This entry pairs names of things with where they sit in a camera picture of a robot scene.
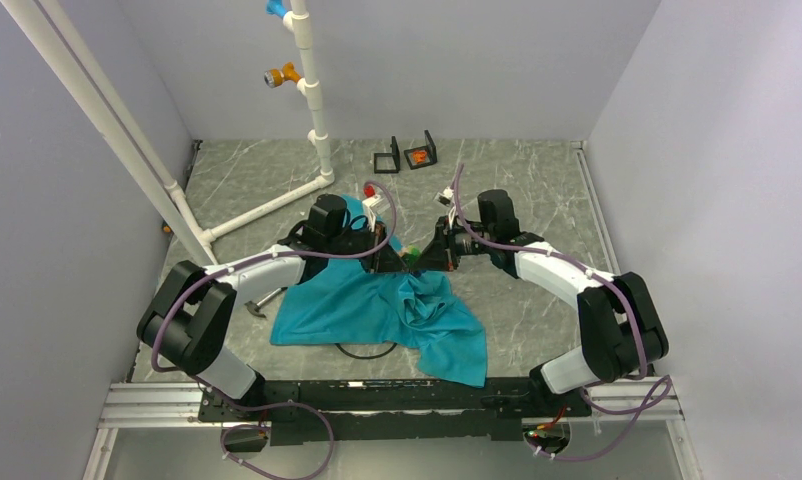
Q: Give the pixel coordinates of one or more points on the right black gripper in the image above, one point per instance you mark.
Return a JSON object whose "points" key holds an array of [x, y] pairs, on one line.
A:
{"points": [[441, 255]]}

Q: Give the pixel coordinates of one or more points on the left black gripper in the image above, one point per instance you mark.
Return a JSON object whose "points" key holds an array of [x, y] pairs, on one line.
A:
{"points": [[385, 260]]}

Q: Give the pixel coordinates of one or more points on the teal t-shirt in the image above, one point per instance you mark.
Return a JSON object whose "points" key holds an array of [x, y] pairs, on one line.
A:
{"points": [[344, 304]]}

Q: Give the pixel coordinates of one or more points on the colourful flower plush patch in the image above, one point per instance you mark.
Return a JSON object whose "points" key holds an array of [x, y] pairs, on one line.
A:
{"points": [[410, 255]]}

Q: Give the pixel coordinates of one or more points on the black square frame holder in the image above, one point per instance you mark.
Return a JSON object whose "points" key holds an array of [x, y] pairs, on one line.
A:
{"points": [[429, 147]]}

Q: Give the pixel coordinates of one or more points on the orange brooch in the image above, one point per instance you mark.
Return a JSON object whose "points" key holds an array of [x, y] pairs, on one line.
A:
{"points": [[419, 157]]}

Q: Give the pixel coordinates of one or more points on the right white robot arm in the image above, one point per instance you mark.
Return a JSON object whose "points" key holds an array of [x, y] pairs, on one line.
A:
{"points": [[619, 328]]}

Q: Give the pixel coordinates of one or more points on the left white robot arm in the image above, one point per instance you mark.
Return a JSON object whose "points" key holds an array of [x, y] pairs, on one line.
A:
{"points": [[187, 321]]}

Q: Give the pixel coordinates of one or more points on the orange flashlight on pipe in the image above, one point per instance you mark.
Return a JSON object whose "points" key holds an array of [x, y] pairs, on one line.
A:
{"points": [[277, 77]]}

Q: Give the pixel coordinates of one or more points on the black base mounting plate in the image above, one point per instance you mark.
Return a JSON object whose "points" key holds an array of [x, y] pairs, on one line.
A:
{"points": [[512, 405]]}

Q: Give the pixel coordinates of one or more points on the blue fitting on pipe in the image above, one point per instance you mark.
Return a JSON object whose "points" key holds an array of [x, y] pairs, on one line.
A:
{"points": [[276, 8]]}

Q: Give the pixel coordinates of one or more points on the white PVC pipe stand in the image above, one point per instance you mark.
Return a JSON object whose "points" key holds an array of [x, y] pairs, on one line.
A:
{"points": [[49, 29]]}

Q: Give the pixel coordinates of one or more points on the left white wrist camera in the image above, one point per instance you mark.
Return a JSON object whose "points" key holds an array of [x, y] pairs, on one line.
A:
{"points": [[374, 204]]}

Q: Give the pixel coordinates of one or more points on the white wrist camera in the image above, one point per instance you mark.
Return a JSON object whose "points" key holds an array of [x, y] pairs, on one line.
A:
{"points": [[374, 204], [447, 198]]}

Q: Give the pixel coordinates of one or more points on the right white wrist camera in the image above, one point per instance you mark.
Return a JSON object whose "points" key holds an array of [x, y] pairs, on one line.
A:
{"points": [[447, 198]]}

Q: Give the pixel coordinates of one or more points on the aluminium rail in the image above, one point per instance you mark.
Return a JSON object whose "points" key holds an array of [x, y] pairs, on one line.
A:
{"points": [[172, 405]]}

